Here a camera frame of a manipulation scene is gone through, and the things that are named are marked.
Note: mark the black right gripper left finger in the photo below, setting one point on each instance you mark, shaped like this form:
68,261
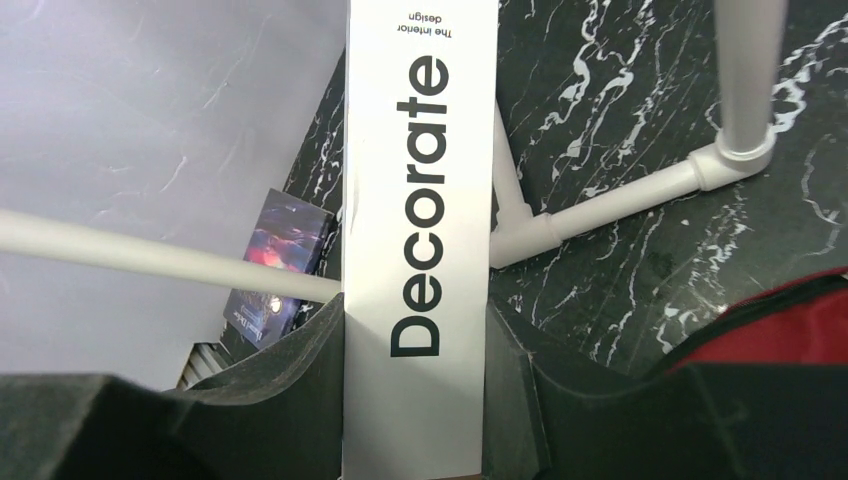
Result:
275,415

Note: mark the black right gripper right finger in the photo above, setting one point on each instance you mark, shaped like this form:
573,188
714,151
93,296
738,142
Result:
552,413

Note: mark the red student backpack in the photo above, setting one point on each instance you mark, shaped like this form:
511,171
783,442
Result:
801,322

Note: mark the white Decorate book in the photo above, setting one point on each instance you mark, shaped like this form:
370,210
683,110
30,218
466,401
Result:
418,156

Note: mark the dark purple book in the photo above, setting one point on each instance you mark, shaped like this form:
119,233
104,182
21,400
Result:
289,234

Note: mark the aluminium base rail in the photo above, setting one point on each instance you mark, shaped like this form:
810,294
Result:
204,361

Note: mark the white PVC pipe frame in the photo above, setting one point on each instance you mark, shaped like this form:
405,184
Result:
749,37

